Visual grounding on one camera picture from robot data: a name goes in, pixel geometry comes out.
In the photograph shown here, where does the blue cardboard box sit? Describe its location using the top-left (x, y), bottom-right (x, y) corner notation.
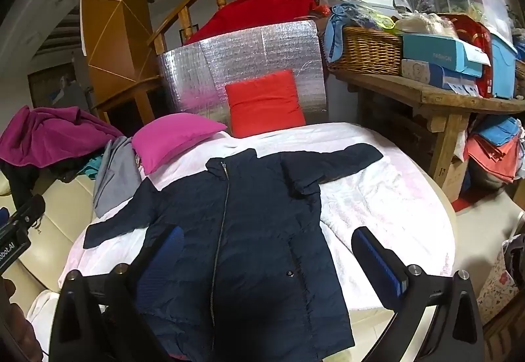
top-left (402, 32), bottom-right (493, 78)

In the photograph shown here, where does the brown cardboard box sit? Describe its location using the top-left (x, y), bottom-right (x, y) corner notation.
top-left (441, 157), bottom-right (470, 203)

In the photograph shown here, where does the blue plastic bin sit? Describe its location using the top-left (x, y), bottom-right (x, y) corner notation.
top-left (490, 32), bottom-right (519, 98)

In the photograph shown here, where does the orange wooden column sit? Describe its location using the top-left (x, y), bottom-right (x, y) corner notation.
top-left (81, 0), bottom-right (160, 125)

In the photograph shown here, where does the cream leather sofa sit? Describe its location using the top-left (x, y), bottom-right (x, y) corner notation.
top-left (0, 171), bottom-right (107, 317)

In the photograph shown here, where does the magenta pillow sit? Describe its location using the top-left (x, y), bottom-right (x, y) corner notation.
top-left (131, 114), bottom-right (227, 176)

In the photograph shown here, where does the red pillow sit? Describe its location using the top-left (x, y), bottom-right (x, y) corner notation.
top-left (225, 69), bottom-right (306, 138)

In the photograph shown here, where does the magenta garment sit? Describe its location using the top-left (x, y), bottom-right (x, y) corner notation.
top-left (0, 106), bottom-right (126, 170)

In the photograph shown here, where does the plastic bag with beige contents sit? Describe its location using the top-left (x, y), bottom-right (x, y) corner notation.
top-left (396, 11), bottom-right (458, 39)

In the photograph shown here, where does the white blanket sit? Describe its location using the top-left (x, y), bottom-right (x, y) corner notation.
top-left (25, 122), bottom-right (456, 362)

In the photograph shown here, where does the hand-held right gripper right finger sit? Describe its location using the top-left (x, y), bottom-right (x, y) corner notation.
top-left (352, 227), bottom-right (487, 362)

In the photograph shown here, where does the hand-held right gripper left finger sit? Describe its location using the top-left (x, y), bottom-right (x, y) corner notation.
top-left (49, 226), bottom-right (185, 362)

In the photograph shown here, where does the silver foil insulation board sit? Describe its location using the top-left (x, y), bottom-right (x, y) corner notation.
top-left (157, 20), bottom-right (329, 133)

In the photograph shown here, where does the stack of folded cloths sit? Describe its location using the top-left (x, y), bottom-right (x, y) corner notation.
top-left (465, 116), bottom-right (525, 184)

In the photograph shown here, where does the red box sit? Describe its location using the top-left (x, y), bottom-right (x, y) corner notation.
top-left (447, 13), bottom-right (493, 98)

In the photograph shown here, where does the teal cloth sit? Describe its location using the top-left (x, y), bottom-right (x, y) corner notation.
top-left (78, 155), bottom-right (103, 178)

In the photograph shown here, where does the floral gift bag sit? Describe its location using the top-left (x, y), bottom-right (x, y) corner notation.
top-left (476, 235), bottom-right (523, 326)

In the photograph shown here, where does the wicker basket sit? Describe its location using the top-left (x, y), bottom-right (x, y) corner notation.
top-left (326, 26), bottom-right (405, 76)

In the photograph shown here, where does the navy blue zip jacket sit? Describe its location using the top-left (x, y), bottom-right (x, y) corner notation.
top-left (83, 143), bottom-right (384, 362)

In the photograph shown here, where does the white patterned box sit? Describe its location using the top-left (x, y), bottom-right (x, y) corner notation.
top-left (401, 59), bottom-right (480, 96)

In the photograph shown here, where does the wooden side table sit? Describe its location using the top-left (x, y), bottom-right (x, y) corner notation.
top-left (328, 69), bottom-right (525, 191)

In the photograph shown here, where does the red cloth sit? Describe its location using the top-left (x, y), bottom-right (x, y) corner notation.
top-left (184, 0), bottom-right (325, 45)

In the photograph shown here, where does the grey garment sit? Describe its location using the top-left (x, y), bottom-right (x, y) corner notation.
top-left (94, 136), bottom-right (142, 218)

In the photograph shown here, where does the person's left hand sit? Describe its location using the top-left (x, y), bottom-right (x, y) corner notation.
top-left (0, 278), bottom-right (42, 362)

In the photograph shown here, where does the black garment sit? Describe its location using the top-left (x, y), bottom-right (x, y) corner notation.
top-left (2, 157), bottom-right (97, 231)

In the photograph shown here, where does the light blue cloth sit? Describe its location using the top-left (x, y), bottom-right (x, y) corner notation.
top-left (322, 3), bottom-right (394, 63)

